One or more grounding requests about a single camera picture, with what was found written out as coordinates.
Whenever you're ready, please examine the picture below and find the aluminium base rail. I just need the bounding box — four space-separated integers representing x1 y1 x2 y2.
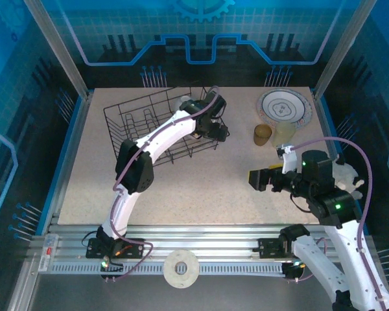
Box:
29 223 373 263

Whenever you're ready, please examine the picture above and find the slotted grey cable duct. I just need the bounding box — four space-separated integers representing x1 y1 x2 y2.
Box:
50 262 288 276

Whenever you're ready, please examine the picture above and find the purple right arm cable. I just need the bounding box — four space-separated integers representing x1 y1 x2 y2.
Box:
285 136 389 311

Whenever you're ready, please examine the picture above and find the white ceramic bowl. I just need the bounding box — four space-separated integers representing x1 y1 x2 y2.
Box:
176 95 193 111

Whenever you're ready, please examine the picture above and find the black connector box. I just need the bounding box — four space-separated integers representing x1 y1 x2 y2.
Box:
282 261 307 283
99 255 124 282

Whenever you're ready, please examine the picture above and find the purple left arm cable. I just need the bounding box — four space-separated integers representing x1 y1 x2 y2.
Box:
102 85 220 283

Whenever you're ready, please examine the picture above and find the frosted pale green cup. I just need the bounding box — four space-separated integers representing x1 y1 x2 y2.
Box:
271 121 296 148

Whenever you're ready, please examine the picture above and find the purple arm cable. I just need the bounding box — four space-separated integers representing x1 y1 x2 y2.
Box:
285 136 389 311
102 85 220 283

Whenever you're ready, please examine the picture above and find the aluminium frame post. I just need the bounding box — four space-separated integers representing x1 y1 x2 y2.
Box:
312 0 377 100
24 0 93 100

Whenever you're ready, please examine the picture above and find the white and black plush toy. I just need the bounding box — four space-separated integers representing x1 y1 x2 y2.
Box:
333 154 366 200

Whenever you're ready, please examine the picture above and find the white ring disc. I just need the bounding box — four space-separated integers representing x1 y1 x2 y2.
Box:
163 249 200 289

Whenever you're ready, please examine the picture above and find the amber glass cup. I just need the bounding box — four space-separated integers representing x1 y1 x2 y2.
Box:
253 124 273 147

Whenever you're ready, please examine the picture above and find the black wire dish rack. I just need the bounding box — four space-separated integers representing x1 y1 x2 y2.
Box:
102 86 231 168

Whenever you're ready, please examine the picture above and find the clear box with red part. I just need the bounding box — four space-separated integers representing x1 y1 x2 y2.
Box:
40 235 59 271

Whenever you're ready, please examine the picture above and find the white plate with blue rings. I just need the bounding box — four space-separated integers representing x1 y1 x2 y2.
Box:
257 89 311 129

